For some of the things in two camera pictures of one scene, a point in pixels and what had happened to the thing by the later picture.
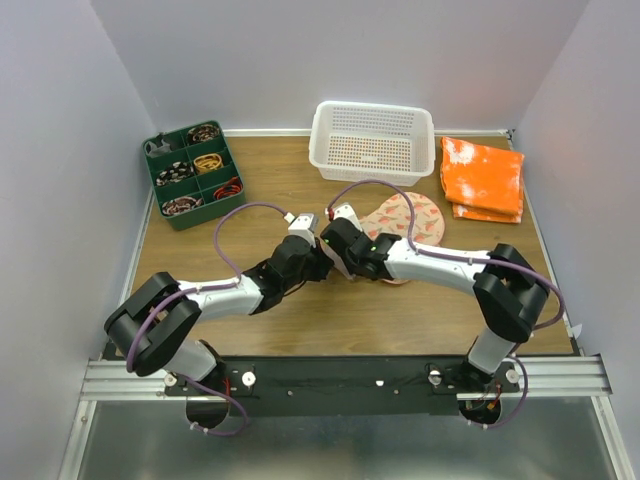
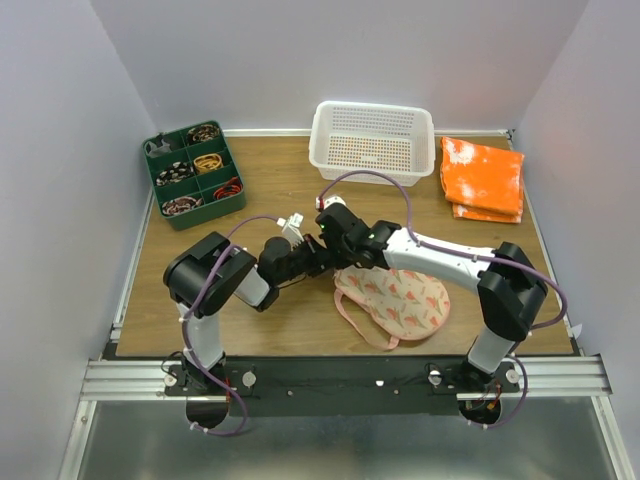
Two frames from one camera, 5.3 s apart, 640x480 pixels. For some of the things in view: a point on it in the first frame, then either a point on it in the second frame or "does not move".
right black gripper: [359, 230] does not move
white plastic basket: [386, 142] does not move
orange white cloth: [481, 184] does not move
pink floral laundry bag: [392, 217] to [410, 305]
